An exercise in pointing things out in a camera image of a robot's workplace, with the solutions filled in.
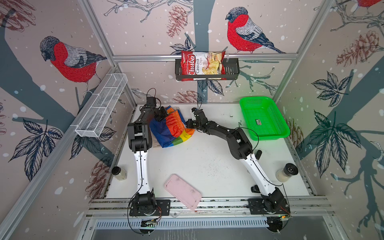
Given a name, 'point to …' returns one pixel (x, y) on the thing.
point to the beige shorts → (156, 144)
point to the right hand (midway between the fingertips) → (183, 125)
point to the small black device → (255, 189)
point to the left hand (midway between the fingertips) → (168, 112)
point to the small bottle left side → (120, 174)
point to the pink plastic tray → (183, 191)
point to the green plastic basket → (264, 120)
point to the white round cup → (290, 169)
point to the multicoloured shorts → (172, 131)
